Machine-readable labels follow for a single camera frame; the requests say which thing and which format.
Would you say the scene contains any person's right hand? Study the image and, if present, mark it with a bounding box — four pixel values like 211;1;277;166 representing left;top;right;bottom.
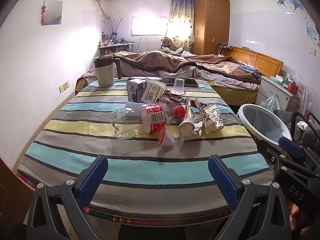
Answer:
290;203;310;235

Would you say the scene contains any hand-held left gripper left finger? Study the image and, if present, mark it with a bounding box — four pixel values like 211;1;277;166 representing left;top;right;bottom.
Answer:
25;154;120;240

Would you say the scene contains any patterned curtain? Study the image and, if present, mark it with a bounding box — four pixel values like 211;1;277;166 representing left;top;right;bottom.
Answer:
166;0;195;52

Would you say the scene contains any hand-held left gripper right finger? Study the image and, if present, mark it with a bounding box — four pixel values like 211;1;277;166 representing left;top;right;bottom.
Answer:
207;154;292;240

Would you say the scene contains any shelf with cosmetics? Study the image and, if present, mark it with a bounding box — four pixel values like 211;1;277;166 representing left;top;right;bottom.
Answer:
98;31;134;55

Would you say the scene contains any black tablet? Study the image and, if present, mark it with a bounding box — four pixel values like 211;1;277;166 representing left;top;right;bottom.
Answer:
162;77;199;88

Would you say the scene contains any white trash bin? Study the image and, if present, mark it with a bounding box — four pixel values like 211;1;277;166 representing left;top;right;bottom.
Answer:
237;103;293;147

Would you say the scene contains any clear plastic cup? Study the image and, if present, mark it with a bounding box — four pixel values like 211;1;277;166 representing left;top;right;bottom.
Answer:
173;78;185;96

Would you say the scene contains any black grey office chair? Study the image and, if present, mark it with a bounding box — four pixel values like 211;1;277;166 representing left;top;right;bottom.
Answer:
275;109;320;150

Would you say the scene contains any brown blanket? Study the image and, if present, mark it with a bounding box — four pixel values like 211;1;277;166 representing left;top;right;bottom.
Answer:
111;51;263;83

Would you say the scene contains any greenish plastic bag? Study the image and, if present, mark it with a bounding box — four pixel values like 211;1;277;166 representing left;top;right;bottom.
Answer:
259;93;280;112

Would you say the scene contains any white yogurt cup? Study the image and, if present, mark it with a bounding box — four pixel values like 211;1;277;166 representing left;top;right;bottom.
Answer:
141;78;168;104

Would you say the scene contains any white paper cup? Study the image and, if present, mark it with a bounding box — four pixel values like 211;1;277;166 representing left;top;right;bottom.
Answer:
178;99;202;140

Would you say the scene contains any floral bed sheet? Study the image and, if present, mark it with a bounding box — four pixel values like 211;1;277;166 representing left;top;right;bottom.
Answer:
76;70;97;90

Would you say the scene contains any wooden wardrobe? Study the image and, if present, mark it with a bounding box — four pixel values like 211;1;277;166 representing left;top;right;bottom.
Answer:
191;0;230;55

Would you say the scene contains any vase with purple branches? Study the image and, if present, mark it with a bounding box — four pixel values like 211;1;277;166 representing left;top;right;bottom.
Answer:
103;16;129;39

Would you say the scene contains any white red plastic bag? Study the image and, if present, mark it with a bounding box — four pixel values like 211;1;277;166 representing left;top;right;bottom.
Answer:
301;87;314;117

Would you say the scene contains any brown teddy bear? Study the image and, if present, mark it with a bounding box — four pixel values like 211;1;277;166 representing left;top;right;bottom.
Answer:
161;37;177;52

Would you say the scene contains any torn red-white plastic wrapper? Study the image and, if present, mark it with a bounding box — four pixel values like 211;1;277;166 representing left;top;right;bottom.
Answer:
157;125;184;153

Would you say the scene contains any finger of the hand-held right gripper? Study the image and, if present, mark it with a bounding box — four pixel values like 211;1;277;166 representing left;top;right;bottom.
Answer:
257;139;317;180
278;136;320;167

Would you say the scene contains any beige brown lidded mug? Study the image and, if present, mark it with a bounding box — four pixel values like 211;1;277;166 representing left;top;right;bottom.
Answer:
93;54;122;88

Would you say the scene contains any wooden headboard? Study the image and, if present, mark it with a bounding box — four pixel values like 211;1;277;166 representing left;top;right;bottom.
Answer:
221;45;284;78

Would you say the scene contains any clear bottle with red label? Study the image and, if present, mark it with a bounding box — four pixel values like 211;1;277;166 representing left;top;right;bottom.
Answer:
111;102;185;140

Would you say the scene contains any wall mirror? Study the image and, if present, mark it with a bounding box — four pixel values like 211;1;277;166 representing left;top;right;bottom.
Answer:
41;0;63;26

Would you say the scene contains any grey nightstand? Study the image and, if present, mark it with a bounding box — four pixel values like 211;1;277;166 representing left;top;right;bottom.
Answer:
255;76;302;112

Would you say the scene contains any window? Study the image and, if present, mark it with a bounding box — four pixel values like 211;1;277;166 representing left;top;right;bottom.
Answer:
130;16;168;37

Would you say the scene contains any purple milk carton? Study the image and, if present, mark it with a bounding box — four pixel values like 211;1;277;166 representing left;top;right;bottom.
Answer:
126;78;148;103

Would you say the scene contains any air conditioner pipe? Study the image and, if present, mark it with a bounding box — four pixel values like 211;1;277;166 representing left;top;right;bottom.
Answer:
94;0;112;19

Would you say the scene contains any blue cloth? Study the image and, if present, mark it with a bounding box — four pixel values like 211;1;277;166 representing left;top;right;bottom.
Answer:
237;65;263;77

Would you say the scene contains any dark snack wrapper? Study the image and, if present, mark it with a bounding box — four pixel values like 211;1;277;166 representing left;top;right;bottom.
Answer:
160;90;198;105

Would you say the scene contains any bed with yellow skirt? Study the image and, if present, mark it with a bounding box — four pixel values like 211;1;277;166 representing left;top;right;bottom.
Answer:
75;51;263;105

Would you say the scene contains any red jar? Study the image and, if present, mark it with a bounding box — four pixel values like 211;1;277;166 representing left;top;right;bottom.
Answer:
287;81;299;94

